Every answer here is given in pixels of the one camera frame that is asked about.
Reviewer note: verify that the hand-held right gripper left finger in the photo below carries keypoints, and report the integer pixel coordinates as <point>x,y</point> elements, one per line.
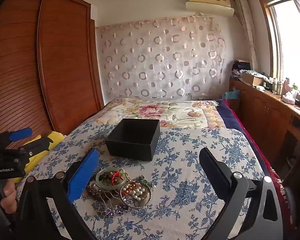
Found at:
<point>82,177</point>

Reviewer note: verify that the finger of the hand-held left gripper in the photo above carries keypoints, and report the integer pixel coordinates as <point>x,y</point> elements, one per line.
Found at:
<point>20,133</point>
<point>40,145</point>

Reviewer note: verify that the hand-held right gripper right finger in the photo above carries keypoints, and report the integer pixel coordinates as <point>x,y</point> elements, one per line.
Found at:
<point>215,172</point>

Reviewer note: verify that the green jade bangle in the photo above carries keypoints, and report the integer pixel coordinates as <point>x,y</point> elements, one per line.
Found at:
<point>111,185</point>

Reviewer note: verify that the silver hair comb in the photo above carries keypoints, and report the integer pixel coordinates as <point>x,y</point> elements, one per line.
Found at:
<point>111,198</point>

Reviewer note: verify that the purple flower hair clip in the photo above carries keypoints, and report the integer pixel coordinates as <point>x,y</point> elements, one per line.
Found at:
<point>115,210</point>

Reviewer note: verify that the black square box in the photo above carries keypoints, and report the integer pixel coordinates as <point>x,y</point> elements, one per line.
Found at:
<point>130,150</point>

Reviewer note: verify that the silver metal bangle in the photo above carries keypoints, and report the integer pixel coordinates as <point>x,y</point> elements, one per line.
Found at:
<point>136,205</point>

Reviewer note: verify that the person's left hand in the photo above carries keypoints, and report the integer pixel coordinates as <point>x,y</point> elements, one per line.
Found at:
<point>8,195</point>

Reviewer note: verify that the blue floral blanket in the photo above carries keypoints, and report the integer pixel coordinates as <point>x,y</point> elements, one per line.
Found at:
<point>190,180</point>

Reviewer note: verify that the navy and red blanket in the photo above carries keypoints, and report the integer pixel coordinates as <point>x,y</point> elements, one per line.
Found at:
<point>230,120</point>

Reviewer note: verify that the wooden side cabinet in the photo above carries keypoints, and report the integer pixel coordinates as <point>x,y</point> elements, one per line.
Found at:
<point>265,112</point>

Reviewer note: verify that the teal plastic bag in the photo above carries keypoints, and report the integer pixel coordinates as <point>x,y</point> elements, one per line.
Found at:
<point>232,95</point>

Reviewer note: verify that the brown wooden wardrobe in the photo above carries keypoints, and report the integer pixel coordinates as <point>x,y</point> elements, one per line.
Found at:
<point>65,67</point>

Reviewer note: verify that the cardboard box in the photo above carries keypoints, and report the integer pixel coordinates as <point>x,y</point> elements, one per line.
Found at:
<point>252,80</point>

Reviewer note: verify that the white tissue box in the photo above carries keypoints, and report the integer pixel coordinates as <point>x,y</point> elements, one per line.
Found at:
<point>287,98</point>

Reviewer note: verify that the pile of dark clothes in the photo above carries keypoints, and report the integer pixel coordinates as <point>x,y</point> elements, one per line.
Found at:
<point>240,67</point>

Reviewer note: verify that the pink bottle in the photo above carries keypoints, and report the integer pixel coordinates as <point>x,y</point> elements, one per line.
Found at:
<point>288,86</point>

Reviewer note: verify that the circle patterned curtain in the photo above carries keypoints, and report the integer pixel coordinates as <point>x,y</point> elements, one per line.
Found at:
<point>160,62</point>

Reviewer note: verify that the white window curtain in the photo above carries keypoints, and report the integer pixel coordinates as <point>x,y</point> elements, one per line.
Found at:
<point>247,30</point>

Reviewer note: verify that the wooden framed window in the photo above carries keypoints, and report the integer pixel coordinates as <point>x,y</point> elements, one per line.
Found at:
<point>290,42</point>

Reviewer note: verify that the white air conditioner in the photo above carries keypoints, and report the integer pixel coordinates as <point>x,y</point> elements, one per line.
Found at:
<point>210,7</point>

